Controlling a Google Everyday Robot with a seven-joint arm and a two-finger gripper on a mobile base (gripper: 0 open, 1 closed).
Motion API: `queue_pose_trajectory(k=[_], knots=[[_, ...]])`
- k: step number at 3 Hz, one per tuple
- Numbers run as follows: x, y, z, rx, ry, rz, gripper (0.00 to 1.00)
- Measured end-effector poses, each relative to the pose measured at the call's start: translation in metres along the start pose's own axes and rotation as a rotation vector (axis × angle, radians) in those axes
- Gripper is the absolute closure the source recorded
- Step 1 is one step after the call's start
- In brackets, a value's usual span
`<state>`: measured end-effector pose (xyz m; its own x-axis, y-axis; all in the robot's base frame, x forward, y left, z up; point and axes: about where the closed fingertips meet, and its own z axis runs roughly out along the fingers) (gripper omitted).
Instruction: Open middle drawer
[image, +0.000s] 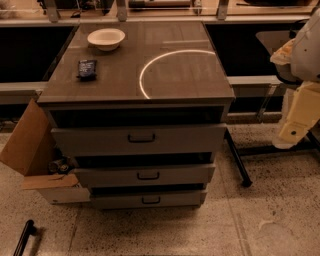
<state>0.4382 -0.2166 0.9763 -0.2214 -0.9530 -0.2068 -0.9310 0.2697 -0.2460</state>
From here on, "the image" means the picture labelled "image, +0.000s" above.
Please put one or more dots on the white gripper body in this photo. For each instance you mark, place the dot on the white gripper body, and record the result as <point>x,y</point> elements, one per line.
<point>307,55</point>

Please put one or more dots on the grey drawer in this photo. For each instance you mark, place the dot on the grey drawer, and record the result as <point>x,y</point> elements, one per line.
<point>149,200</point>
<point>145,175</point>
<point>139,140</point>

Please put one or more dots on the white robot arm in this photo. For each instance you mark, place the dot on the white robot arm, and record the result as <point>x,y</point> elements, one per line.
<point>303,55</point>

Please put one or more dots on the grey top drawer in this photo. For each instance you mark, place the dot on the grey top drawer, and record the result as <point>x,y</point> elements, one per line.
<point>139,140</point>

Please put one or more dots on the grey drawer cabinet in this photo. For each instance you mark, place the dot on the grey drawer cabinet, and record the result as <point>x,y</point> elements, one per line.
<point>162,74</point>

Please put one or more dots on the grey bottom drawer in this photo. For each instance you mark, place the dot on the grey bottom drawer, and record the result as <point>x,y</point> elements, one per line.
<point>149,200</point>

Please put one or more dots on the black chair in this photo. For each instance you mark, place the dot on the black chair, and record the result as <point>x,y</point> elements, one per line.
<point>284,74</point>

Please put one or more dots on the white bowl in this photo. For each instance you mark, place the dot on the white bowl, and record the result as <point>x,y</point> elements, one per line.
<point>107,39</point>

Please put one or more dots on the dark snack packet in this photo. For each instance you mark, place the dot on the dark snack packet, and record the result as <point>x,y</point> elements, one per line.
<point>87,69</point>

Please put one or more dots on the cans in box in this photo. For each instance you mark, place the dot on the cans in box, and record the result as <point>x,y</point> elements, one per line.
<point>59,166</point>

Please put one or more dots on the brown cardboard box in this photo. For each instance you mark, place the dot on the brown cardboard box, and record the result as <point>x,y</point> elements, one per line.
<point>30,149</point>

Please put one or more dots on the black bar on floor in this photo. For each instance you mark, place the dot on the black bar on floor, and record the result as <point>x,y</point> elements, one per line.
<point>28,230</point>

